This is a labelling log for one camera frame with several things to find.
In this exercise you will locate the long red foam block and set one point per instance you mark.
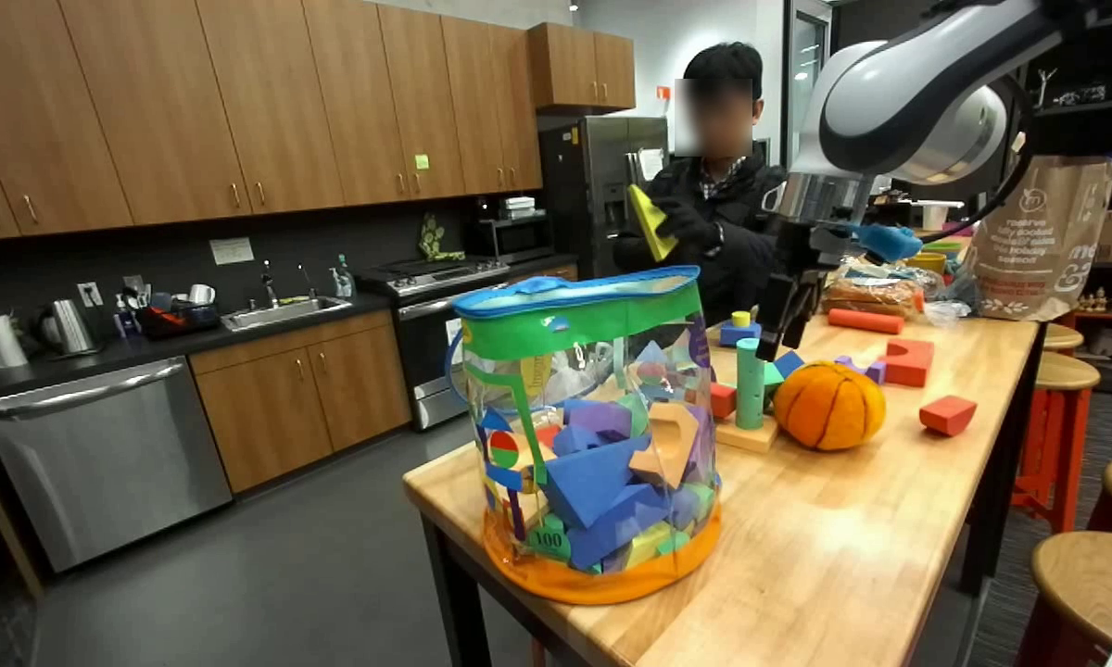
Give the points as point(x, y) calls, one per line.
point(866, 321)

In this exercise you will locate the person in black jacket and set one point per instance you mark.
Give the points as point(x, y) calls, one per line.
point(713, 201)

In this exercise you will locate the clear plastic toy bag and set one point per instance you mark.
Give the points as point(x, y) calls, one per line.
point(590, 407)

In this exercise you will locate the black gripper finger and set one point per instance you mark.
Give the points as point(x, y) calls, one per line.
point(801, 312)
point(772, 312)

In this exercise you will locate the stainless steel dishwasher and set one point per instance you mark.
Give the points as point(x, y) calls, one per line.
point(111, 456)

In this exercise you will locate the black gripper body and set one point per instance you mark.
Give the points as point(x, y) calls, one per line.
point(794, 257)

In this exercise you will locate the brown paper bag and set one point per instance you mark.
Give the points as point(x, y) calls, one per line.
point(1035, 252)

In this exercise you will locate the upper wooden cabinets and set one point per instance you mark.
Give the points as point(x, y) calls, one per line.
point(145, 113)

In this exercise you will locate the wooden stool red legs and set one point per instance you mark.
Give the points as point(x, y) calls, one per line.
point(1052, 446)

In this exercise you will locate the white paper towel roll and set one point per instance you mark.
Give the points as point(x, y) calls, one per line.
point(12, 354)

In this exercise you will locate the packaged bread bag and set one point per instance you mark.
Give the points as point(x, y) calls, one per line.
point(881, 294)

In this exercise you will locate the red foam brick pair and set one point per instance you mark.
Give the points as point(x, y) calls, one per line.
point(905, 360)

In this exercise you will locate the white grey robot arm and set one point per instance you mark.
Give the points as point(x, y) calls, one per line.
point(930, 107)

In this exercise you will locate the kitchen sink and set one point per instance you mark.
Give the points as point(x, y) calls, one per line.
point(284, 312)

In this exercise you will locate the stainless steel oven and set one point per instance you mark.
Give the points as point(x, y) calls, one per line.
point(418, 294)

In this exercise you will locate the lower wooden cabinet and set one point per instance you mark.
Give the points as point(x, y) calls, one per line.
point(285, 401)

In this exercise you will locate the orange plush ball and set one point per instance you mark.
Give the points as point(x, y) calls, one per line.
point(829, 407)

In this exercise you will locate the wooden base plate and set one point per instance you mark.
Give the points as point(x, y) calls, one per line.
point(735, 435)

